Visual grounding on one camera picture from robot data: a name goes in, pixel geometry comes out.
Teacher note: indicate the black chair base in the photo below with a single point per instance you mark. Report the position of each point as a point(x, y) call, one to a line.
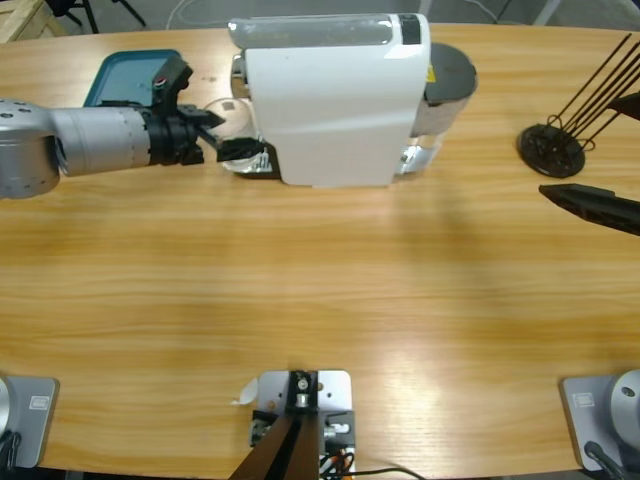
point(62, 5)

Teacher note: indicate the clear glass cup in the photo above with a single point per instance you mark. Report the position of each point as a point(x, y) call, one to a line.
point(232, 112)

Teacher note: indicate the white paper tag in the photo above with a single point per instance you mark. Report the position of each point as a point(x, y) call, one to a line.
point(247, 392)

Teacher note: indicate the white metal frame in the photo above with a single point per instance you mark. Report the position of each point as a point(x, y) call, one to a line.
point(550, 12)

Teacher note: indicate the black capsule holder with rods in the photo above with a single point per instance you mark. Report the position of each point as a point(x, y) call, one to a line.
point(550, 155)

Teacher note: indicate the white coffee machine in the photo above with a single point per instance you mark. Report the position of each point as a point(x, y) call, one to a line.
point(330, 100)

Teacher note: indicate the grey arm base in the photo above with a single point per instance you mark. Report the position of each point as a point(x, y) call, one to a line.
point(595, 420)
point(35, 425)

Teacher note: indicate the wooden crate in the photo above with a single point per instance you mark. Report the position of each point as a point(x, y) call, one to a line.
point(25, 20)

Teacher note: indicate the teal plastic tray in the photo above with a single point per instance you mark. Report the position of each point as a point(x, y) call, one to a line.
point(125, 75)

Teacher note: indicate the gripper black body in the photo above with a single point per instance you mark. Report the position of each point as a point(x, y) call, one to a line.
point(170, 137)

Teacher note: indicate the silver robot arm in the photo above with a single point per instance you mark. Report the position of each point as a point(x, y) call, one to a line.
point(75, 140)

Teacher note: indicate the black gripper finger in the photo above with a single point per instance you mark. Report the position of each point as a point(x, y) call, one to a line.
point(630, 106)
point(600, 207)
point(240, 148)
point(205, 117)

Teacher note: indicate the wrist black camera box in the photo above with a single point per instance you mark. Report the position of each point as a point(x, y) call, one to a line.
point(172, 80)

